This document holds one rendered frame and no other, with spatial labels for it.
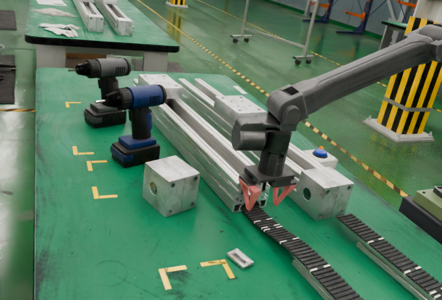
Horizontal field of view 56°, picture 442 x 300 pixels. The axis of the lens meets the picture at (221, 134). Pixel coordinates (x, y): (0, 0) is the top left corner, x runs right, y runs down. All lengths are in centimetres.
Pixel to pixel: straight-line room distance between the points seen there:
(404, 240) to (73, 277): 76
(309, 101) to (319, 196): 27
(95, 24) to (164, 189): 203
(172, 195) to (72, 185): 27
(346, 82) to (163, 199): 48
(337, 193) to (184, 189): 38
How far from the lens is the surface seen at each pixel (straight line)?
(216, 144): 121
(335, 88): 91
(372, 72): 95
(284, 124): 86
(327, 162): 128
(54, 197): 105
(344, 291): 86
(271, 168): 92
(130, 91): 111
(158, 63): 282
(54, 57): 274
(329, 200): 108
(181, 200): 99
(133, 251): 88
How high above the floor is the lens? 134
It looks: 23 degrees down
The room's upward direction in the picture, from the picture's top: 9 degrees clockwise
